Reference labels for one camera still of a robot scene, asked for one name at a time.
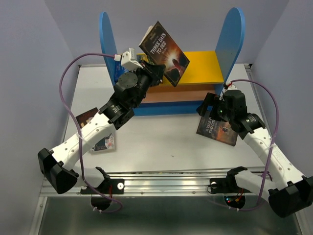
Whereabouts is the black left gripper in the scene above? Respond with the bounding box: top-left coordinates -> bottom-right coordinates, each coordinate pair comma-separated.
130,59 -> 165,109

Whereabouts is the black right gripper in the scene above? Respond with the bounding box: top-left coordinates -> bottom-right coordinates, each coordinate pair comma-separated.
196,92 -> 234,122

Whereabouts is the Three Days to See book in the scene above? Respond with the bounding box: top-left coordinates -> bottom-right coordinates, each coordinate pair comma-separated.
139,22 -> 190,87

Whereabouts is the A Tale of Two Cities book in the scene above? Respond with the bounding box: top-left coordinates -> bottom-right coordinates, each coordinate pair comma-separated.
196,111 -> 238,146

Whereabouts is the Animal Farm book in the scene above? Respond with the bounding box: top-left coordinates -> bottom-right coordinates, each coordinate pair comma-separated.
114,53 -> 150,83

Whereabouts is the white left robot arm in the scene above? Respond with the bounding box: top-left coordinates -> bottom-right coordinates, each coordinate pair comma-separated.
38,60 -> 165,194

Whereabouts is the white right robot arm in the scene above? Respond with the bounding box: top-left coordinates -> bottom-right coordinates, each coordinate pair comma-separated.
197,90 -> 313,218

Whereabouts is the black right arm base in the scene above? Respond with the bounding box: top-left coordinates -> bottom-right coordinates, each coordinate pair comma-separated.
206,166 -> 250,211

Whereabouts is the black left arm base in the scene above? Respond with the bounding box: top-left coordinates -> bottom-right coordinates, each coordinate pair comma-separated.
78,166 -> 125,213

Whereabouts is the blue yellow wooden bookshelf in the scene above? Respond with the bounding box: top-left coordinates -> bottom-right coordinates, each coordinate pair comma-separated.
98,7 -> 246,117

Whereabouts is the Little Women floral book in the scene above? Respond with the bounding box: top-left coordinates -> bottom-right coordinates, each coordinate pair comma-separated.
89,133 -> 116,154

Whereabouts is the dark red book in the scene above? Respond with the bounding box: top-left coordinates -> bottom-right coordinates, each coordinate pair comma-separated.
76,107 -> 98,128

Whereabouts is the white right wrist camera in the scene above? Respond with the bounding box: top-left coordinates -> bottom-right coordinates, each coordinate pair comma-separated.
222,82 -> 238,94

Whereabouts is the aluminium mounting rail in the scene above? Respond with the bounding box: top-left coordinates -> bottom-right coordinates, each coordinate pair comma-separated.
39,167 -> 299,196

